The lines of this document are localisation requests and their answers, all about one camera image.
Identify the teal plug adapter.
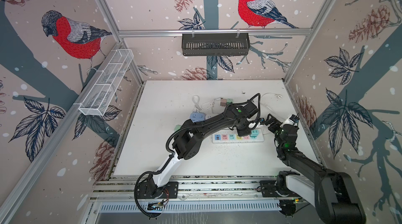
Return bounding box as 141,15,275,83
250,130,259,139

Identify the long white power strip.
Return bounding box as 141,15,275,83
210,129,264,144

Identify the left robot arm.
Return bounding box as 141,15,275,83
134,93,262,199

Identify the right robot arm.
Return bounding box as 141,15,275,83
264,114,366,224

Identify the brown plug adapter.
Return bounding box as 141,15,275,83
220,98,228,107

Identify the blue square power socket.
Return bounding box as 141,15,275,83
189,112,206,122

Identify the white mesh shelf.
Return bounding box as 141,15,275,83
79,49,134,116

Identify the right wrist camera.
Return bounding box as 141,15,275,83
287,114,299,127

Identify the white power strip cable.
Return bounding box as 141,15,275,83
259,93,289,121

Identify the white bundled cable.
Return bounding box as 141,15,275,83
191,95,202,113
200,97,222,115

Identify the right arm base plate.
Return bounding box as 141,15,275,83
257,180,300,198

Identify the black wire basket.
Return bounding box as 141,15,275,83
182,33,250,57

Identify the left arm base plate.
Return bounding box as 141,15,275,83
135,180,179,199

